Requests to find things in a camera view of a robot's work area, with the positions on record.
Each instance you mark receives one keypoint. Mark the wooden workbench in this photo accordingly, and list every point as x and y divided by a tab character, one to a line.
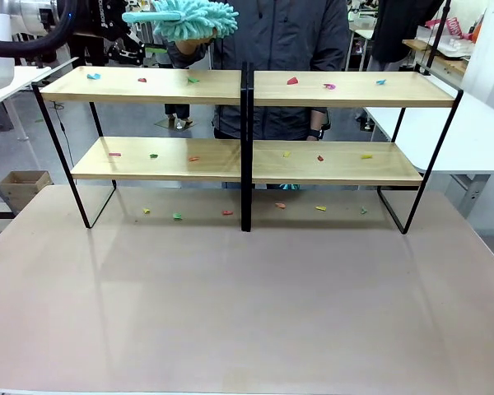
448	61

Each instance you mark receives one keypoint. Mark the teal microfibre duster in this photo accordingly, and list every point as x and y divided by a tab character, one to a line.
193	18

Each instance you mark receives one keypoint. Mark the person's right hand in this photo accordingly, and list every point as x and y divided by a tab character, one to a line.
189	46

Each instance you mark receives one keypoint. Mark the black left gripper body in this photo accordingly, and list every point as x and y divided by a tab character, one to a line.
107	18

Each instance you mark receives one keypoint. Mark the pink printed sign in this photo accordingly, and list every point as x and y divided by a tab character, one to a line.
455	26

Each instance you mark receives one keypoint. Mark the cardboard box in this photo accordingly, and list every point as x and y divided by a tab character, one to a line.
24	189

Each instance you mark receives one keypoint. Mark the wooden two-tier shelf black frame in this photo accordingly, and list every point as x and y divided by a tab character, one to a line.
148	86
354	88

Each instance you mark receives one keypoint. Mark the white side table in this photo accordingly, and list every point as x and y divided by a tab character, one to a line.
8	88

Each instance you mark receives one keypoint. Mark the large white table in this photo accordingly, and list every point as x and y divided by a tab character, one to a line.
457	136

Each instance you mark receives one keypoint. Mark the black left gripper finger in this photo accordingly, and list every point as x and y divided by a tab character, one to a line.
138	43
123	54

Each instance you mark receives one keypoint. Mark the person's left forearm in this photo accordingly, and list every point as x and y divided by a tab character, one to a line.
318	117

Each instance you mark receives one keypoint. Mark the person in dark jacket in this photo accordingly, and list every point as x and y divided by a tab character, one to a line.
271	41

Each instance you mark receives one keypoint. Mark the bystander in grey trousers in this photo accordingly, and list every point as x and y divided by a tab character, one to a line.
177	111

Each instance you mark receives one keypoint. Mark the black wristwatch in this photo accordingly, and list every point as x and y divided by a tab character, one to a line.
315	134

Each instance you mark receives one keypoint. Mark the bystander in black coat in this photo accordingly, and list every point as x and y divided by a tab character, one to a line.
399	29

